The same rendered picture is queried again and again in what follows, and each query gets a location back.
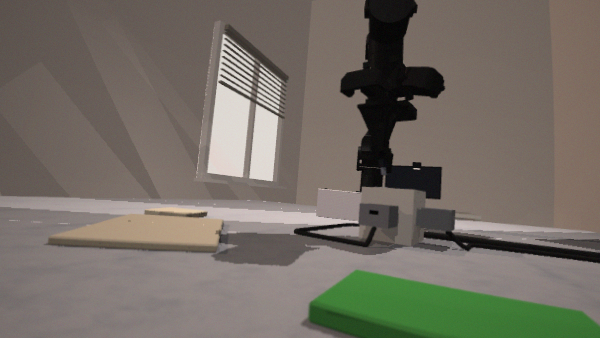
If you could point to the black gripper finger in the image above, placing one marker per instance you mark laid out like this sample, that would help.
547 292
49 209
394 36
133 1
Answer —
395 117
376 116

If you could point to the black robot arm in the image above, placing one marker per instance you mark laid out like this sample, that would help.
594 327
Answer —
388 23

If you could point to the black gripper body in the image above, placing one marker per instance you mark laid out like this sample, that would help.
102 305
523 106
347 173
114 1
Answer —
374 82

